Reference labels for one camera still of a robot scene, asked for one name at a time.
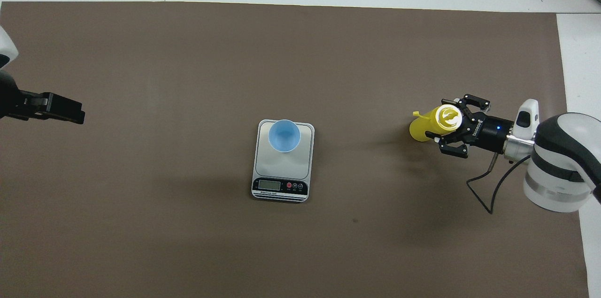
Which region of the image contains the light blue plastic cup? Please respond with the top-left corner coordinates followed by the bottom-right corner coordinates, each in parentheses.
top-left (268, 119), bottom-right (301, 153)

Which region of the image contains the yellow squeeze bottle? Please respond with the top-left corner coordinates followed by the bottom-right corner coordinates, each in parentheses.
top-left (409, 105), bottom-right (464, 142)

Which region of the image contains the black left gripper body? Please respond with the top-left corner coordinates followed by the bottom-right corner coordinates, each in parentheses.
top-left (0, 71), bottom-right (22, 120)

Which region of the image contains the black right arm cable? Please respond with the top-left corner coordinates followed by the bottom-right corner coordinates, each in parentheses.
top-left (466, 150), bottom-right (533, 215)

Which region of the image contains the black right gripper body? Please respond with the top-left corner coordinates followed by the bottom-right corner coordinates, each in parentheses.
top-left (462, 111), bottom-right (515, 153)

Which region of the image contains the silver digital kitchen scale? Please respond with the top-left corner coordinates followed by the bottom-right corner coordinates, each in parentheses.
top-left (251, 120), bottom-right (315, 203)

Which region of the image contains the brown paper mat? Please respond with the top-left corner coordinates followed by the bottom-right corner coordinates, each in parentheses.
top-left (0, 1), bottom-right (590, 298)

